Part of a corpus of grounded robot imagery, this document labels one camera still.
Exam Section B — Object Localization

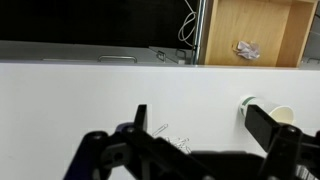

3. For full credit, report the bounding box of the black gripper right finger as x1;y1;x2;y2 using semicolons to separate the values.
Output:
244;104;320;180

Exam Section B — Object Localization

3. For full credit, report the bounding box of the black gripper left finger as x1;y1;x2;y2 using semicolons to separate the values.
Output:
63;104;218;180

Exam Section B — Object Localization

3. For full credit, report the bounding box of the white paper cup green band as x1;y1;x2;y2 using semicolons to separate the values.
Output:
237;95;296;126

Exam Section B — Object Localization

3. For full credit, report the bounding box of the pile of metal paper clips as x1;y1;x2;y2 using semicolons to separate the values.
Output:
152;123;193;155

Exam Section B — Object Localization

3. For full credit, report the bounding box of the crumpled white paper wad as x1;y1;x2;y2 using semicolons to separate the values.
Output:
231;40;261;61

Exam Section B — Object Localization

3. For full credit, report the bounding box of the open wooden drawer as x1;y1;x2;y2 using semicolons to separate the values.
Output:
199;0;319;68

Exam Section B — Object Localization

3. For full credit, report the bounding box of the vertical metal pole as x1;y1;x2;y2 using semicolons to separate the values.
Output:
192;0;207;65

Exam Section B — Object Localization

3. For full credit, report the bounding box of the long metal cabinet handle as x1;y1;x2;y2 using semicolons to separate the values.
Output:
97;55;138;64

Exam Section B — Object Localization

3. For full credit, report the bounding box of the small metal cabinet handle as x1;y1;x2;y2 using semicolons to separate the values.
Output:
156;50;168;62
175;48;188;61

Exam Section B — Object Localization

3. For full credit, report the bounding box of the thin white cable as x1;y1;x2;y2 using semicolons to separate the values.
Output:
177;0;198;48

